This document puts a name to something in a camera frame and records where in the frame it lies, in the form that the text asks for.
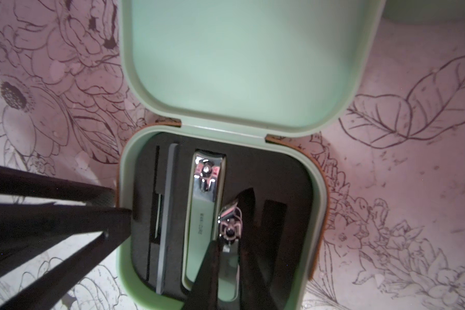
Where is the back left green case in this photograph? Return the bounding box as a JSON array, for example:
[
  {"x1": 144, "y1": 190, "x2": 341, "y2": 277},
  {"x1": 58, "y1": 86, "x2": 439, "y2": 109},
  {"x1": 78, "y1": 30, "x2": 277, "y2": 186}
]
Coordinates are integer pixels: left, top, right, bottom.
[{"x1": 382, "y1": 0, "x2": 465, "y2": 25}]

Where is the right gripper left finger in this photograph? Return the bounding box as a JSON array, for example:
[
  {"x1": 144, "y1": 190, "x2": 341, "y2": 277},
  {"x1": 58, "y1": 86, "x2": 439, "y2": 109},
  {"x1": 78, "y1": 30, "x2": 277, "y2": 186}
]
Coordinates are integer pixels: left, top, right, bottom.
[{"x1": 182, "y1": 240, "x2": 220, "y2": 310}]

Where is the small silver nail clipper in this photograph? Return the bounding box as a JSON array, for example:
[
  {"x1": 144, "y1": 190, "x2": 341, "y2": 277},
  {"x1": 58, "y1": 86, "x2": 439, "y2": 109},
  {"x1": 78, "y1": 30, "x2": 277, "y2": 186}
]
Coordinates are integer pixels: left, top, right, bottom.
[{"x1": 218, "y1": 199, "x2": 243, "y2": 302}]

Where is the large green nail clipper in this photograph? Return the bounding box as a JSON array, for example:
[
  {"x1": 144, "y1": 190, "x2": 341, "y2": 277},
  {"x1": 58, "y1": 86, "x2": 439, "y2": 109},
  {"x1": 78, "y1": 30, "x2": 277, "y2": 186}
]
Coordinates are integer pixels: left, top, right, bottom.
[{"x1": 182, "y1": 150, "x2": 226, "y2": 290}]

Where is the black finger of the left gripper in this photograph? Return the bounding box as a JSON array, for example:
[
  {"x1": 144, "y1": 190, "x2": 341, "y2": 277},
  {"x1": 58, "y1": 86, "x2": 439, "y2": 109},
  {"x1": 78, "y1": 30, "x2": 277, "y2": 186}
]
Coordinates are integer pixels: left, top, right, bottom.
[{"x1": 0, "y1": 166, "x2": 132, "y2": 309}]

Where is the green nail clipper case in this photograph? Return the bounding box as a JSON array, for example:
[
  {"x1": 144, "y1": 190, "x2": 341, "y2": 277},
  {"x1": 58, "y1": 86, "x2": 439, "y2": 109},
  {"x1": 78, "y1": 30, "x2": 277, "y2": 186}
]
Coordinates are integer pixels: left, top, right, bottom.
[{"x1": 118, "y1": 1, "x2": 385, "y2": 309}]

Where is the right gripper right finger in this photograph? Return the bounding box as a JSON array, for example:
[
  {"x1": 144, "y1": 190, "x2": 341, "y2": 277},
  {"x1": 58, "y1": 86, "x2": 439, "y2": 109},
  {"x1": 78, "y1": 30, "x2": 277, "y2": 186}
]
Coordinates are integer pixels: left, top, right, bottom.
[{"x1": 237, "y1": 188, "x2": 277, "y2": 310}]

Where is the nail file in case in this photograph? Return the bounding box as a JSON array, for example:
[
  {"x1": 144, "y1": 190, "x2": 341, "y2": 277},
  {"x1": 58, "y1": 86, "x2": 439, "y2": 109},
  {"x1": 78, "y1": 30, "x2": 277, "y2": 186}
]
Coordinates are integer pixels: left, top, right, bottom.
[{"x1": 156, "y1": 143, "x2": 179, "y2": 295}]

